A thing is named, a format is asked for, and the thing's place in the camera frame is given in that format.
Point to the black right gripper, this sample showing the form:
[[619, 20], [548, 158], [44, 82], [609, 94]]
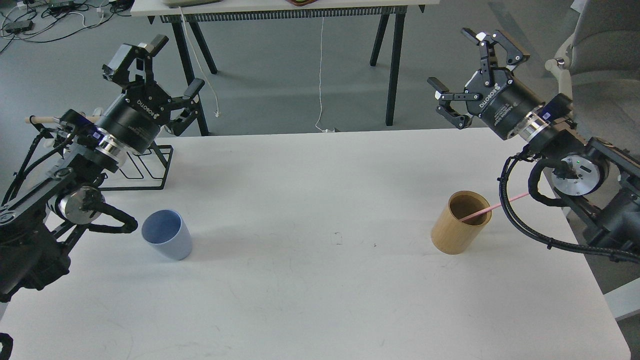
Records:
[[502, 107]]

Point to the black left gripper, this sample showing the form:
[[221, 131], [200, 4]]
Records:
[[135, 118]]

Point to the blue plastic cup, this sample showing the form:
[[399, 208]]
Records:
[[166, 231]]

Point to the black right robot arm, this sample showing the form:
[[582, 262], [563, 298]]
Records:
[[594, 178]]

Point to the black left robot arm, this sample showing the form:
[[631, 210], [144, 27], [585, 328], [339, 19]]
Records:
[[40, 227]]

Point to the grey office chair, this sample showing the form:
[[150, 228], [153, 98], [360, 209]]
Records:
[[598, 68]]

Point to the wooden dowel rod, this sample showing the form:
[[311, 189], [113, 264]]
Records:
[[42, 120]]

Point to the bamboo cylinder holder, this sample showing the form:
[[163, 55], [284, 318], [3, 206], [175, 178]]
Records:
[[451, 234]]

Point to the black wire rack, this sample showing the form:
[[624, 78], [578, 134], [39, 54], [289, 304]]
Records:
[[145, 172]]

